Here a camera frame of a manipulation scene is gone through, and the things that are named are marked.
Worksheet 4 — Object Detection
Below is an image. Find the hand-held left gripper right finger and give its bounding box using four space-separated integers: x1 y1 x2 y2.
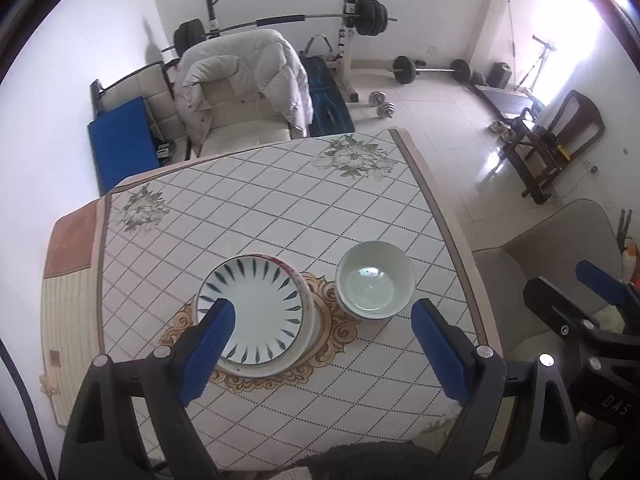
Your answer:
411 298 586 480

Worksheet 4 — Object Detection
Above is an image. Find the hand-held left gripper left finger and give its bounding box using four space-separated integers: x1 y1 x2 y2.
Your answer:
59 298 237 480

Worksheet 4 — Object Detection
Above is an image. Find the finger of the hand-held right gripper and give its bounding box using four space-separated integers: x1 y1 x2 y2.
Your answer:
523 277 640 369
575 260 640 312

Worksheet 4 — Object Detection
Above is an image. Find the blue leaf pattern plate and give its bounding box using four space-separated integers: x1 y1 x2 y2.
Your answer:
196 256 305 366

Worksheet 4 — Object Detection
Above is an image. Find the pink floral white bowl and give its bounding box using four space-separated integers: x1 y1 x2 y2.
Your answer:
335 241 417 320

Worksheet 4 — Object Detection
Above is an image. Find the pink floral plate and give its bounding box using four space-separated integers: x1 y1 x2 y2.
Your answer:
195 252 322 377

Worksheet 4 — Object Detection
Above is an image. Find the short barbell with black plates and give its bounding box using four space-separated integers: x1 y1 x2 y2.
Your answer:
392 55 471 85

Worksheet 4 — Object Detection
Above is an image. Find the long barbell with black plates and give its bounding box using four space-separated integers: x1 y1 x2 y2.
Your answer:
160 0 399 56

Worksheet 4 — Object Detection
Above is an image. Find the beige upholstered chair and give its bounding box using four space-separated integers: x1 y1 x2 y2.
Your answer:
470 197 631 361

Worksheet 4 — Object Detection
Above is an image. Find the dark fuzzy clothing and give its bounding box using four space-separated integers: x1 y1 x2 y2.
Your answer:
295 441 441 480

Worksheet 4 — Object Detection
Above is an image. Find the dark wooden chair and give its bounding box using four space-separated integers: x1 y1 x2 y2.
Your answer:
495 90 606 206

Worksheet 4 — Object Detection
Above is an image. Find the patterned tablecloth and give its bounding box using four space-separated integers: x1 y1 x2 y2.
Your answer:
40 127 503 471

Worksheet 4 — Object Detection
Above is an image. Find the beige cushioned chair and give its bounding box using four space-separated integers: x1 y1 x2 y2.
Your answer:
90 60 183 161
192 75 296 158

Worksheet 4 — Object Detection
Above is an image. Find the tripod stand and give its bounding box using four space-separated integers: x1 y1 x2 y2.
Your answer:
515 35 558 96

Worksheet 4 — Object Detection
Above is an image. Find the dark blue weight bench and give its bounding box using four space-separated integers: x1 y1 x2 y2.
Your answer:
300 55 356 137

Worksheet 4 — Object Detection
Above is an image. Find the white down jacket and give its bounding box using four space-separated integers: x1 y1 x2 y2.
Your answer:
172 29 315 147

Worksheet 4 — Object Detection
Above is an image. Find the white weight bench rack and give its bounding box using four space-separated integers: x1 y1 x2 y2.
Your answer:
200 0 362 106

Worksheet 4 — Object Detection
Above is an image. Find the black cable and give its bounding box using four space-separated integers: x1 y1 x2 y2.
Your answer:
0 339 53 480

